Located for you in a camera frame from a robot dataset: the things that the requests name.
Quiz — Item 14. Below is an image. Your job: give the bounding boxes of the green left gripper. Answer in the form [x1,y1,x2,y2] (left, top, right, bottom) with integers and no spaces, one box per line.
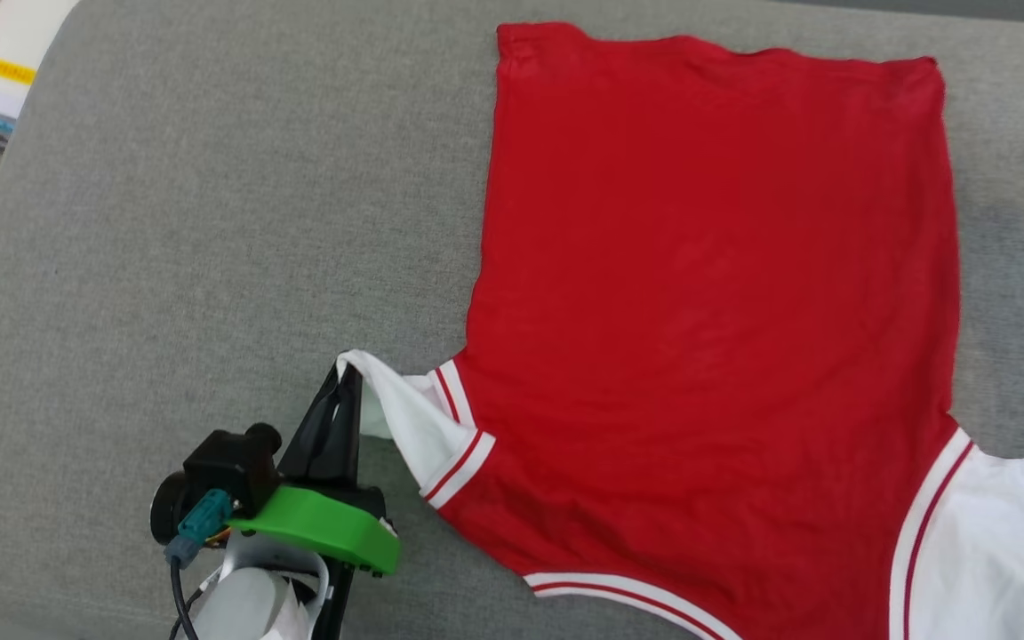
[229,363,403,579]

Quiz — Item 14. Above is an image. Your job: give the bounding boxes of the red jersey with white sleeves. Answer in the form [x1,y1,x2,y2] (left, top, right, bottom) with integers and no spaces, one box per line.
[336,21,1024,640]

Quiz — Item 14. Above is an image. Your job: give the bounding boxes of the black round motor cylinder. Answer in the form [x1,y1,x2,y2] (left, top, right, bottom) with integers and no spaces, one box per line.
[149,471,193,546]

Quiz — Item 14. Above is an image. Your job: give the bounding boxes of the teal cable connector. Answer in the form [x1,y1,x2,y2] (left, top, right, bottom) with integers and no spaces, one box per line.
[164,489,235,570]

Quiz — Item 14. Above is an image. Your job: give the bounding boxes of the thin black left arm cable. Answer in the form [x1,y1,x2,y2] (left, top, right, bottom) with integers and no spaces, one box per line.
[169,556,204,640]

